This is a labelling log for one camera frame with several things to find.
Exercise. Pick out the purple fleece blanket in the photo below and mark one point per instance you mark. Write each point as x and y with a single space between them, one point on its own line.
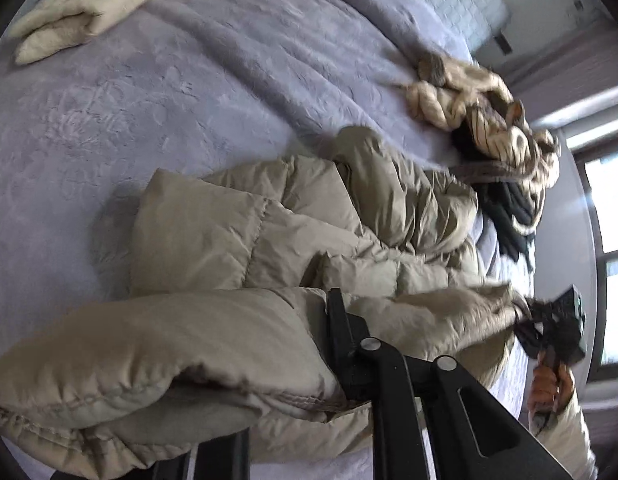
189 85

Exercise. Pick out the folded cream quilted jacket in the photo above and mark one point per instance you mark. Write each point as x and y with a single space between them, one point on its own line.
84 2

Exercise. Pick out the window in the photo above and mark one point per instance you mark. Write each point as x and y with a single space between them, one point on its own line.
609 245

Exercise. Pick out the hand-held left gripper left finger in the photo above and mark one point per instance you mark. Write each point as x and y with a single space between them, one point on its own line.
219 457

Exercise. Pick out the beige puffer jacket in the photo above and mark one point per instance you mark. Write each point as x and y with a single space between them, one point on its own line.
214 260

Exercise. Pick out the cream striped garment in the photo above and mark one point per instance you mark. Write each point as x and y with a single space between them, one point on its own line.
494 125

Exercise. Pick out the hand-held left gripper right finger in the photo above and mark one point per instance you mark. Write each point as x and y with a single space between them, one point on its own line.
384 385

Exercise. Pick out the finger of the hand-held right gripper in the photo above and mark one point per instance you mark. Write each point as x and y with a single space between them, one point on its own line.
544 308
529 337

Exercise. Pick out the black garment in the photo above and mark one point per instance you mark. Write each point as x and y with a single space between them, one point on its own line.
509 205

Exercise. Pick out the person's right hand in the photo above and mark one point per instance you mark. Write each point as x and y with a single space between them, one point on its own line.
551 385

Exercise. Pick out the person's right forearm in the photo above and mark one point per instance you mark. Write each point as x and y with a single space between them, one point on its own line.
569 440

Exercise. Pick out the grey quilted headboard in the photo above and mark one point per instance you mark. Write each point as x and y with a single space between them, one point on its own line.
474 10

